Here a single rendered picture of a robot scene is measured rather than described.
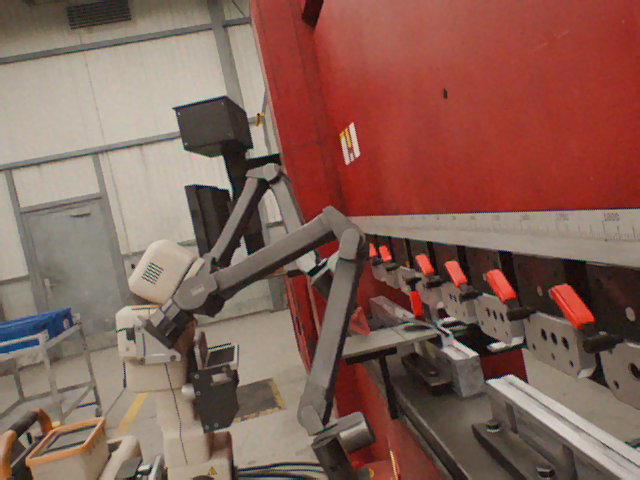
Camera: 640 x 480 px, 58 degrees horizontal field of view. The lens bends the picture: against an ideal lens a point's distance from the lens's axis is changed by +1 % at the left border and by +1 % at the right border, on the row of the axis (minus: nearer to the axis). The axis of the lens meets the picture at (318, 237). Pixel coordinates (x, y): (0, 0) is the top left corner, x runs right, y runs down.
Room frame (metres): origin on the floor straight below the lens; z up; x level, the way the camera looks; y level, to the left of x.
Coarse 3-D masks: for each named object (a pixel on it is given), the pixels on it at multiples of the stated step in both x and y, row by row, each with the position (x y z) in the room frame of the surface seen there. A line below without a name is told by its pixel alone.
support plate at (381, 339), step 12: (408, 324) 1.65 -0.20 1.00; (360, 336) 1.63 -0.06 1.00; (372, 336) 1.60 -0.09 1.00; (384, 336) 1.57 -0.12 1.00; (396, 336) 1.54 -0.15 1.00; (408, 336) 1.52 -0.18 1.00; (420, 336) 1.49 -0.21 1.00; (432, 336) 1.49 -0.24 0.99; (348, 348) 1.52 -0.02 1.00; (360, 348) 1.50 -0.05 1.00; (372, 348) 1.48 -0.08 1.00; (384, 348) 1.48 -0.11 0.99
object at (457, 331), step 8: (448, 328) 2.07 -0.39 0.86; (456, 328) 2.03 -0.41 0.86; (464, 328) 2.03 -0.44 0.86; (472, 328) 2.03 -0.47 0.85; (480, 328) 2.04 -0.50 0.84; (456, 336) 2.01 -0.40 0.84; (464, 336) 2.01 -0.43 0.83; (472, 336) 2.03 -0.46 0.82; (480, 336) 2.03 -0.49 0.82; (488, 336) 2.03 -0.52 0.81; (464, 344) 2.02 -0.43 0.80; (472, 344) 2.03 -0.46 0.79; (480, 344) 2.03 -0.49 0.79; (488, 344) 2.03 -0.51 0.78; (480, 352) 2.03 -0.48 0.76; (488, 352) 2.03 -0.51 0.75; (496, 352) 2.03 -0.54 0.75
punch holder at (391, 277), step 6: (378, 240) 1.87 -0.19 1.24; (384, 240) 1.78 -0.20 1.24; (390, 240) 1.73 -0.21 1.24; (390, 246) 1.73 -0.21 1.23; (390, 252) 1.73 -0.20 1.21; (384, 264) 1.83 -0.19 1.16; (396, 264) 1.73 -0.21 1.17; (384, 270) 1.85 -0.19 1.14; (384, 276) 1.87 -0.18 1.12; (390, 276) 1.78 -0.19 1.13; (396, 276) 1.73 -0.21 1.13; (390, 282) 1.80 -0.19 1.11; (396, 282) 1.73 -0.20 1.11; (396, 288) 1.75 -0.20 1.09
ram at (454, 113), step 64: (384, 0) 1.28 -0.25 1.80; (448, 0) 0.94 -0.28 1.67; (512, 0) 0.74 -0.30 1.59; (576, 0) 0.61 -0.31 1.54; (320, 64) 2.29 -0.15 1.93; (384, 64) 1.38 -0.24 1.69; (448, 64) 0.99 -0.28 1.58; (512, 64) 0.77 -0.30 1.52; (576, 64) 0.63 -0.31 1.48; (384, 128) 1.51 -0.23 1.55; (448, 128) 1.05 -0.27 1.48; (512, 128) 0.81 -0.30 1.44; (576, 128) 0.65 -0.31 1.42; (384, 192) 1.65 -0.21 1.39; (448, 192) 1.12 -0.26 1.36; (512, 192) 0.84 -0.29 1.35; (576, 192) 0.68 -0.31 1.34; (576, 256) 0.70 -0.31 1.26
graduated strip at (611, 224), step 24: (384, 216) 1.71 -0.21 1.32; (408, 216) 1.44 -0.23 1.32; (432, 216) 1.25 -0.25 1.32; (456, 216) 1.10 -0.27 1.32; (480, 216) 0.98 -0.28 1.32; (504, 216) 0.89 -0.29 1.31; (528, 216) 0.81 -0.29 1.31; (552, 216) 0.74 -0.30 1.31; (576, 216) 0.69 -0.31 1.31; (600, 216) 0.64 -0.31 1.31; (624, 216) 0.60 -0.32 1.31
